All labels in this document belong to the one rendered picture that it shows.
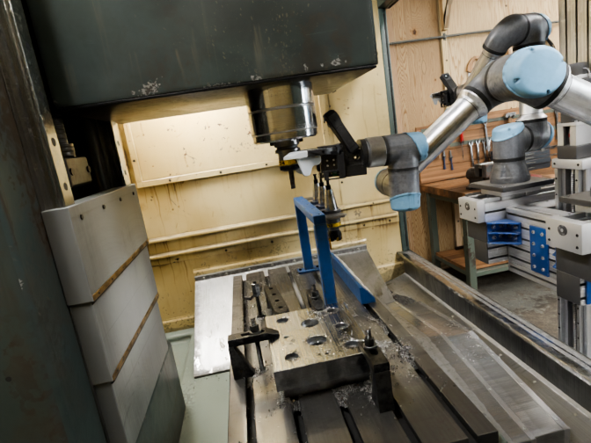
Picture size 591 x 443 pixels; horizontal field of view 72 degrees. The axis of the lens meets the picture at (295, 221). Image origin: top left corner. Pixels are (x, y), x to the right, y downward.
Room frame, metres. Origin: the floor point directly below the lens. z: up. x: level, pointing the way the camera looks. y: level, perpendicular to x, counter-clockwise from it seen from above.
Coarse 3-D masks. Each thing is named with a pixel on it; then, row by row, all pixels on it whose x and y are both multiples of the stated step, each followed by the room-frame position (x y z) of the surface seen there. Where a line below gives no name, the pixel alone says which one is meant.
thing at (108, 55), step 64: (64, 0) 0.83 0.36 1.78; (128, 0) 0.84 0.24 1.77; (192, 0) 0.85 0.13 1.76; (256, 0) 0.86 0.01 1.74; (320, 0) 0.88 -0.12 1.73; (64, 64) 0.82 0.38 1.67; (128, 64) 0.83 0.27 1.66; (192, 64) 0.85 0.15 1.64; (256, 64) 0.86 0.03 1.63; (320, 64) 0.88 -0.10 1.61
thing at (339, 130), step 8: (328, 112) 0.99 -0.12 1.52; (336, 112) 0.99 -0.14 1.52; (328, 120) 0.98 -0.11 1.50; (336, 120) 0.98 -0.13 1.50; (336, 128) 0.98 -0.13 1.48; (344, 128) 0.98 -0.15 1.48; (336, 136) 1.02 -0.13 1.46; (344, 136) 0.98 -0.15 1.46; (344, 144) 0.99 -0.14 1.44; (352, 144) 0.98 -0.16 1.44; (352, 152) 0.98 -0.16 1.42
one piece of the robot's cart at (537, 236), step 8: (536, 232) 1.41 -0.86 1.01; (544, 232) 1.37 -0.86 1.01; (536, 240) 1.41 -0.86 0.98; (544, 240) 1.37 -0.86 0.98; (536, 248) 1.41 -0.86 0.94; (544, 248) 1.37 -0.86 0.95; (536, 256) 1.41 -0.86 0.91; (544, 256) 1.37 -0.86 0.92; (536, 264) 1.41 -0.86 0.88; (544, 264) 1.38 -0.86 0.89; (544, 272) 1.38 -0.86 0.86
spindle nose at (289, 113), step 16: (256, 96) 0.93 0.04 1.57; (272, 96) 0.91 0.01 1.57; (288, 96) 0.91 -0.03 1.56; (304, 96) 0.93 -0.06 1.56; (256, 112) 0.94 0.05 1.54; (272, 112) 0.91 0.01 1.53; (288, 112) 0.91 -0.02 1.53; (304, 112) 0.93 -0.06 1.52; (256, 128) 0.94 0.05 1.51; (272, 128) 0.92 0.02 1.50; (288, 128) 0.91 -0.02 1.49; (304, 128) 0.93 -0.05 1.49; (256, 144) 0.96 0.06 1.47
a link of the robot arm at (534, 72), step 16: (528, 48) 0.97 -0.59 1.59; (544, 48) 0.96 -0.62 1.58; (496, 64) 1.06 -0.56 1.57; (512, 64) 0.98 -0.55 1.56; (528, 64) 0.96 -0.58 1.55; (544, 64) 0.96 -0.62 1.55; (560, 64) 0.96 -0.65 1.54; (496, 80) 1.04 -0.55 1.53; (512, 80) 0.98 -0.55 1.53; (528, 80) 0.96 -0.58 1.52; (544, 80) 0.96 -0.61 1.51; (560, 80) 0.95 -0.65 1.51; (576, 80) 0.99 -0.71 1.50; (496, 96) 1.07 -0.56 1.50; (512, 96) 1.02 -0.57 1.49; (528, 96) 0.97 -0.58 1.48; (544, 96) 0.98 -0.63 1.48; (560, 96) 0.98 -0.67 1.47; (576, 96) 0.98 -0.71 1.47; (560, 112) 1.03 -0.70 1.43; (576, 112) 1.00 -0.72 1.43
